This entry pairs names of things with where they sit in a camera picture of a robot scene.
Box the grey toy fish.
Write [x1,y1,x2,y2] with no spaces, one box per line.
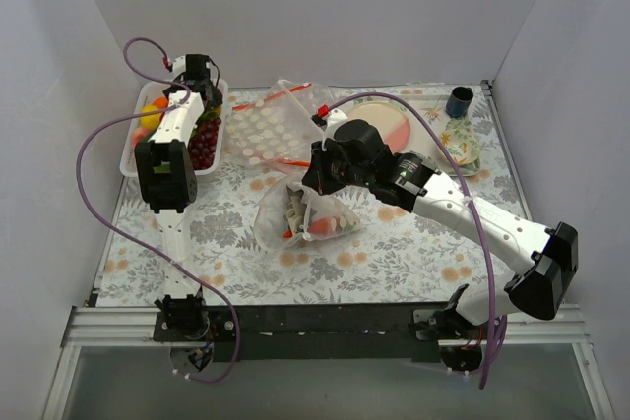
[284,186,307,236]

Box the dotted zip top bag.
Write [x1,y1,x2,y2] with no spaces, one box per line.
[253,174,362,252]

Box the dotted zip bag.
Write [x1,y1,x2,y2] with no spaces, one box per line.
[225,79,337,172]
[253,174,362,252]

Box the orange carrot toy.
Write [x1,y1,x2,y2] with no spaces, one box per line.
[283,217,340,240]

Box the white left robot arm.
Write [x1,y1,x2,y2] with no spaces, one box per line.
[134,54,222,341]

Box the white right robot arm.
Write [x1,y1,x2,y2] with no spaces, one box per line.
[302,119,578,339]

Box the small orange tangerine toy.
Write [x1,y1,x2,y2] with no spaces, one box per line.
[153,97,169,109]

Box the pink beige round plate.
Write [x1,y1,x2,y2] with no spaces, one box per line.
[347,101,411,152]

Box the white plastic fruit basket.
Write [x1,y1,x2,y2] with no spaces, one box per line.
[119,79,232,181]

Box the yellow lemon toy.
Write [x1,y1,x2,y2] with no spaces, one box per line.
[139,104,163,130]

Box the purple grape bunch toy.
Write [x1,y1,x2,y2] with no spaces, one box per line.
[188,117,221,171]

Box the pink peach toy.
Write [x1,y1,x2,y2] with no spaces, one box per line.
[130,127,153,150]

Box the floral tablecloth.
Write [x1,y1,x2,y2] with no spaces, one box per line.
[94,85,527,307]

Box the floral serving tray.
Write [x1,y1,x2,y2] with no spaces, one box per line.
[344,90,481,179]

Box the floral patterned bowl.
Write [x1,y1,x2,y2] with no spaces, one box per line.
[438,129,481,166]

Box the dark blue cup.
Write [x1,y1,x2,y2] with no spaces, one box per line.
[445,86,474,118]

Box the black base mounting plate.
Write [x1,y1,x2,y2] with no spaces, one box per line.
[152,301,508,375]

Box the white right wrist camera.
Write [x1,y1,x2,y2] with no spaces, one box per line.
[311,105,348,133]

